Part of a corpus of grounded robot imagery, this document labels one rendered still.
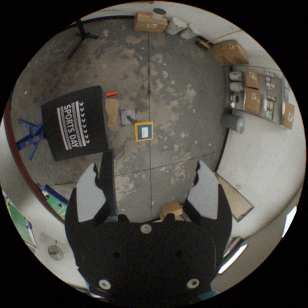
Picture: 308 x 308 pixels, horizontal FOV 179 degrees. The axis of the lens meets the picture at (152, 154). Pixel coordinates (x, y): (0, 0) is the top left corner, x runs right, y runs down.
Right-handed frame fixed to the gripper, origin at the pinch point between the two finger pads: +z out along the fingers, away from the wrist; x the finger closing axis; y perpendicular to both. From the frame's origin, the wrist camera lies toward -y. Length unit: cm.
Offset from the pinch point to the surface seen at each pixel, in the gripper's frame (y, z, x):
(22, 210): 0.3, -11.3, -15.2
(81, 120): -2, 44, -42
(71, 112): -9, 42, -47
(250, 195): 185, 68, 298
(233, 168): 148, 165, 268
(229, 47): -176, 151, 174
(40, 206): 2.1, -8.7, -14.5
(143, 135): 14, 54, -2
